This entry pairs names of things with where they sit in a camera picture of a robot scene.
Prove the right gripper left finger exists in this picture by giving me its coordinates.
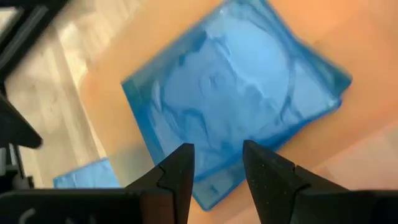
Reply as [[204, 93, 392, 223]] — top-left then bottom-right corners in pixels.
[[124, 142, 195, 224]]

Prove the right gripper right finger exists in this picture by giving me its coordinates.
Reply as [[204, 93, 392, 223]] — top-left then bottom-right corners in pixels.
[[243, 139, 349, 224]]

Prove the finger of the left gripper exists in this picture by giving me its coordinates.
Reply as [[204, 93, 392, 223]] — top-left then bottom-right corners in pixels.
[[0, 94, 44, 149]]

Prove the blue jewel case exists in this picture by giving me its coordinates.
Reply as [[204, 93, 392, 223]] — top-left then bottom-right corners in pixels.
[[52, 157, 121, 190], [121, 0, 353, 187], [186, 99, 353, 212]]

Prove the orange plastic bin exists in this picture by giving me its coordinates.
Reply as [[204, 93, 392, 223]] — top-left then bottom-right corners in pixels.
[[77, 0, 398, 224]]

